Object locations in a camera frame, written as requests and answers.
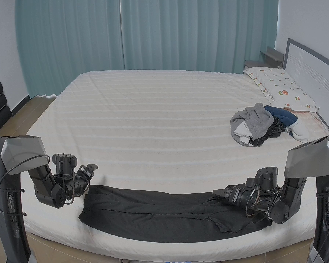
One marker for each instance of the grey bedside table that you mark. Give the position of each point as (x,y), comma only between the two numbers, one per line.
(268,57)

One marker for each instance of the bed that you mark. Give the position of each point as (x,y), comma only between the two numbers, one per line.
(153,114)

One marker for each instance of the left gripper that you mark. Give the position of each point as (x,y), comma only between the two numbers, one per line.
(82,178)

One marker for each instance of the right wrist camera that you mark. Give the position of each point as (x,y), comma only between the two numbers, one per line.
(251,182)

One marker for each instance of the pile of clothes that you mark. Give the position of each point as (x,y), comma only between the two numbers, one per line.
(259,122)

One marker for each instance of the blue-green curtain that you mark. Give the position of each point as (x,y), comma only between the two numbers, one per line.
(194,23)
(71,37)

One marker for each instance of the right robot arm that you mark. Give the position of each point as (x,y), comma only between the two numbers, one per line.
(312,157)

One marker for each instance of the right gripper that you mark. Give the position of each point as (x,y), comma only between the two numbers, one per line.
(241,196)

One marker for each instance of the white printed pillow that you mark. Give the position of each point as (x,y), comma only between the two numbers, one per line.
(282,89)

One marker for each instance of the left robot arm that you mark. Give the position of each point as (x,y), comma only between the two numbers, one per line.
(8,201)

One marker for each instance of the black T-shirt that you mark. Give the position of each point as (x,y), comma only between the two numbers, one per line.
(153,207)

